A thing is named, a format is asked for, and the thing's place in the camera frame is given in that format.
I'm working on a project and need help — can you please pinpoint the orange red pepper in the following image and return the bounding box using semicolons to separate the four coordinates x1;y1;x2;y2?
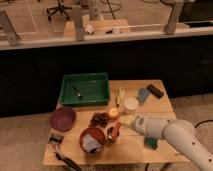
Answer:
112;122;121;138

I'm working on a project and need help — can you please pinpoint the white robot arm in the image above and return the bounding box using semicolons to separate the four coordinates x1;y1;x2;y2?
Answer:
133;116;213;171

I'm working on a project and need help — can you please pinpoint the metal cup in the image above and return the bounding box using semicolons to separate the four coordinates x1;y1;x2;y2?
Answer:
107;127;117;143

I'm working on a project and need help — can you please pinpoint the teal green block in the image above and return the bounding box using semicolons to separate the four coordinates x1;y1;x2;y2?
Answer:
144;137;158;149

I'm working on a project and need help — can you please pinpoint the white round container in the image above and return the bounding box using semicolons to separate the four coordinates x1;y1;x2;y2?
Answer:
124;97;139;113

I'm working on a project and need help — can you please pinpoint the yellow orange fruit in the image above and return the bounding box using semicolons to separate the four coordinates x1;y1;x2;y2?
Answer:
108;108;119;119

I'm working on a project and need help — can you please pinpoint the grey blue sponge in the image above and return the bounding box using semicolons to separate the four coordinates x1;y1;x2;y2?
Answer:
137;88;150;103

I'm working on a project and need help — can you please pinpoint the corn cob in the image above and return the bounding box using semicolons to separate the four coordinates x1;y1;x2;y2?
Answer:
116;88;125;107

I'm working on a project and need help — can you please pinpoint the bunch of dark grapes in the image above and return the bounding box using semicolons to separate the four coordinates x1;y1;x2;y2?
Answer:
89;113;109;128

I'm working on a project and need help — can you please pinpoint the black rectangular block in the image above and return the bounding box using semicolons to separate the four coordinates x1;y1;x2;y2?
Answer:
147;84;164;98

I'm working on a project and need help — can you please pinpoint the red bowl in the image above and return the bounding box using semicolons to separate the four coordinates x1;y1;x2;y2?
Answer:
79;128;106;154

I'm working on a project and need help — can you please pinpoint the wooden table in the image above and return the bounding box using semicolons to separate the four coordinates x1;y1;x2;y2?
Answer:
42;79;192;167

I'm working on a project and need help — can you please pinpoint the grey cloth in bowl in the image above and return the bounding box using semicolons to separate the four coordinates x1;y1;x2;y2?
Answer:
82;134;102;153

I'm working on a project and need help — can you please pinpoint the green plastic tray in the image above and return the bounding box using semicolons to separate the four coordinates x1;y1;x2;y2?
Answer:
59;73;110;106

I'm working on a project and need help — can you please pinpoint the spoon in tray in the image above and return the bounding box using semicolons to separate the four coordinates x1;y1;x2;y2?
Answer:
72;86;82;100

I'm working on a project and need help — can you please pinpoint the office chair base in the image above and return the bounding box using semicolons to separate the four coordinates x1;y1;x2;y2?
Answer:
46;0;71;21

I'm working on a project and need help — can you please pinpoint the black handled brush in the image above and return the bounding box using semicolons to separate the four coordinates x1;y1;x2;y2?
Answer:
48;133;82;171

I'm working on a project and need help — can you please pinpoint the wooden rail barrier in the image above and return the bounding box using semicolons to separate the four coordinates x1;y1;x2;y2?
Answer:
0;0;213;51

